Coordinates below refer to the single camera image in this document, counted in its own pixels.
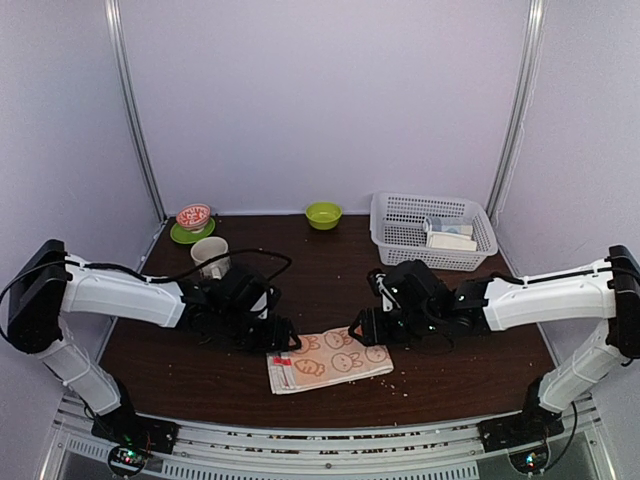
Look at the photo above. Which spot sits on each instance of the red patterned bowl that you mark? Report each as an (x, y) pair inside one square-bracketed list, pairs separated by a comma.
[(194, 218)]

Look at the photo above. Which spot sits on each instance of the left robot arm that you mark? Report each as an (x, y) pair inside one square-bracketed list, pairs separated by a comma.
[(236, 303)]

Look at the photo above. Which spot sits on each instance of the green bowl behind towel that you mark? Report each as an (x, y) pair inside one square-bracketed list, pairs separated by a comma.
[(323, 216)]

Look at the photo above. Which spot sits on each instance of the white ceramic mug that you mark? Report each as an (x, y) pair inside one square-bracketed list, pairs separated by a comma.
[(208, 248)]

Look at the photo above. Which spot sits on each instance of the right aluminium frame post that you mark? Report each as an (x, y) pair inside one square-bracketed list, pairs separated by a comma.
[(523, 93)]

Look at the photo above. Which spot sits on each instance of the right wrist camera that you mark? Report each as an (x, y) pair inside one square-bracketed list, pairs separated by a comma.
[(375, 279)]

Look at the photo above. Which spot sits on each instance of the rolled grey blue towel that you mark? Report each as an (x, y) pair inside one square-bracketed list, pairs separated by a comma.
[(450, 225)]

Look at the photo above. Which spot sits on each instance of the orange patterned towel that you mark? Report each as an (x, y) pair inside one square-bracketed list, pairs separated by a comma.
[(325, 359)]

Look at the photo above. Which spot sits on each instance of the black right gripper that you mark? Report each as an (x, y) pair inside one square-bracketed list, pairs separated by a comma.
[(374, 331)]

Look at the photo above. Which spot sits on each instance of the white plastic basket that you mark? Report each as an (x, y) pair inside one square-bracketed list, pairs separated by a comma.
[(396, 228)]

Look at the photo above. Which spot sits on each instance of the aluminium frame post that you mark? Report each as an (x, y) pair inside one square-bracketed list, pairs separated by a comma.
[(523, 93), (117, 37)]

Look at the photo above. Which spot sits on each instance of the white towel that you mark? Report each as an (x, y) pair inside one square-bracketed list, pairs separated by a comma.
[(450, 241)]

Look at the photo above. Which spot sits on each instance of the green saucer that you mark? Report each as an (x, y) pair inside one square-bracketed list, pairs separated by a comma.
[(181, 236)]

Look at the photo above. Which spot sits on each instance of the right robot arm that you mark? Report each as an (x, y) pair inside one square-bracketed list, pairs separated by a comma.
[(416, 303)]

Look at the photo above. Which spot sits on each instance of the left aluminium frame post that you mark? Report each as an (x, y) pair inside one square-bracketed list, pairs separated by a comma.
[(117, 37)]

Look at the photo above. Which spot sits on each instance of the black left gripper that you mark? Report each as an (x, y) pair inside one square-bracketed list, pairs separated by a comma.
[(275, 339)]

